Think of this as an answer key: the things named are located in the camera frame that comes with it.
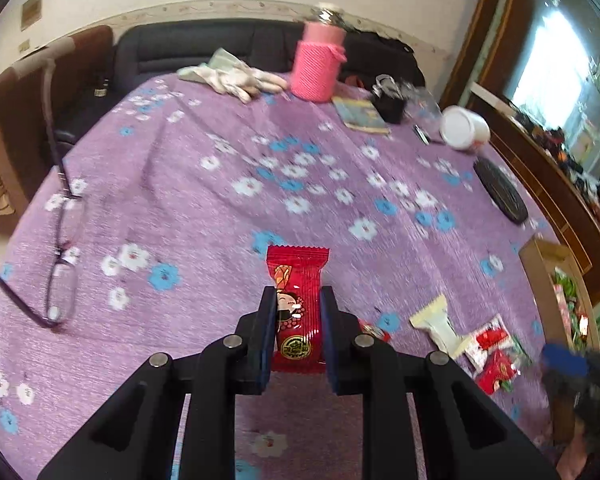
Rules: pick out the brown chair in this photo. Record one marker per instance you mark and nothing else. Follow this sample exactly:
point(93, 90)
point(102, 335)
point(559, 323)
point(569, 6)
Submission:
point(15, 120)

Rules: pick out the clear glass cup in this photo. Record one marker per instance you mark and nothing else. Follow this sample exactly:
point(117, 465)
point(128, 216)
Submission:
point(425, 102)

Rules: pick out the cream white snack packet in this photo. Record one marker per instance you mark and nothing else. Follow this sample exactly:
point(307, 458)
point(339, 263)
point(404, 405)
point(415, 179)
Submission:
point(440, 327)

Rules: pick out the black sofa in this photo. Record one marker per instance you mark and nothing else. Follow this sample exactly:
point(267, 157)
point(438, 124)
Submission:
point(180, 45)

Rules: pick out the wall socket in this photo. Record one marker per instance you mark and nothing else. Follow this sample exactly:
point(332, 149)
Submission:
point(24, 47)

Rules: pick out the cardboard box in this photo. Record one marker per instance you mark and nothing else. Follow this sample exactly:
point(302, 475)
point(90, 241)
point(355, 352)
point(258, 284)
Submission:
point(540, 280)

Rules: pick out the white plastic jar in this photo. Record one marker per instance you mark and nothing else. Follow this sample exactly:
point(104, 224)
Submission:
point(457, 127)

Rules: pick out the pale green cloth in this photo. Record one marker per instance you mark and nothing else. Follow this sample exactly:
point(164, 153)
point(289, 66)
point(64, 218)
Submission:
point(225, 59)

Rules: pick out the white red-label snack packet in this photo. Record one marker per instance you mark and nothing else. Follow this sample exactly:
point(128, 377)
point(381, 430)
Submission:
point(485, 342)

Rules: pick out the pink sleeved bottle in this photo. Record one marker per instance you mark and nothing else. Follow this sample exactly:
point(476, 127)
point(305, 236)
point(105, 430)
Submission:
point(315, 70)

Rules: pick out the small red snack packet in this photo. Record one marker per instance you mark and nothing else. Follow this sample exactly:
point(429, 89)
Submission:
point(377, 332)

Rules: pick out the window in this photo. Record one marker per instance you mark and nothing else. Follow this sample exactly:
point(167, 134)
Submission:
point(555, 60)

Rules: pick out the white flat box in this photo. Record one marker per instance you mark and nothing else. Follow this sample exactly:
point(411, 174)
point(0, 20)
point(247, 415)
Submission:
point(490, 97)

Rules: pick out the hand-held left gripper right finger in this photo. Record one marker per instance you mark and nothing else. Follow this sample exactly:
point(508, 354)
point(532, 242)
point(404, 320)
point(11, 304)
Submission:
point(330, 350)

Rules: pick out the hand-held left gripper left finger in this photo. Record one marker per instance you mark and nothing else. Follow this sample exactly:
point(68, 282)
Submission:
point(265, 350)

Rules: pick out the purple eyeglasses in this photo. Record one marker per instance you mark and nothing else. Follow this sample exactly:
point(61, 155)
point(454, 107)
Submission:
point(60, 295)

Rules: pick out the red gold-label snack packet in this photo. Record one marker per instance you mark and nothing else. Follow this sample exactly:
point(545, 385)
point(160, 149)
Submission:
point(497, 372)

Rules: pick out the black glasses case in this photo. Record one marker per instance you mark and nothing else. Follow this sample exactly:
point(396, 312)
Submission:
point(500, 190)

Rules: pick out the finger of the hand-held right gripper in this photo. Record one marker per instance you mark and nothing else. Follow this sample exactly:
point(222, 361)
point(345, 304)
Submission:
point(565, 359)

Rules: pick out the small booklet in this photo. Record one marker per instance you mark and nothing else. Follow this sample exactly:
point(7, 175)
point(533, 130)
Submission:
point(360, 115)

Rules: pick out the row of assorted small items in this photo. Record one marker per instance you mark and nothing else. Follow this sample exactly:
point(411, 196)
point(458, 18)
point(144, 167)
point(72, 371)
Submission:
point(580, 170)

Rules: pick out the small wall plaque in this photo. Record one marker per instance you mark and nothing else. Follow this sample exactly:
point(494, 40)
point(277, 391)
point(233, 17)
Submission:
point(31, 10)

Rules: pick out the wooden windowsill cabinet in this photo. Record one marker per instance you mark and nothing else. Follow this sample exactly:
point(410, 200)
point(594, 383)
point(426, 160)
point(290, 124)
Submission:
point(545, 200)

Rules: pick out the red cartoon snack packet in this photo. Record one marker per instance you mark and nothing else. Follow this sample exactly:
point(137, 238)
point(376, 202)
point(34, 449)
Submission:
point(295, 285)

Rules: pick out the metal nail clipper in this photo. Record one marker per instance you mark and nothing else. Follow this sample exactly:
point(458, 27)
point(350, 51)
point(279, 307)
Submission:
point(422, 135)

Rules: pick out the white cloth gloves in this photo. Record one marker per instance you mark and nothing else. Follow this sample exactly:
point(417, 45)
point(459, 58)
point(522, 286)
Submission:
point(240, 82)

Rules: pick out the purple floral tablecloth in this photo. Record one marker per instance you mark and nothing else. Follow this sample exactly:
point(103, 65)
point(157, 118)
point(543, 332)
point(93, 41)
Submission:
point(205, 200)

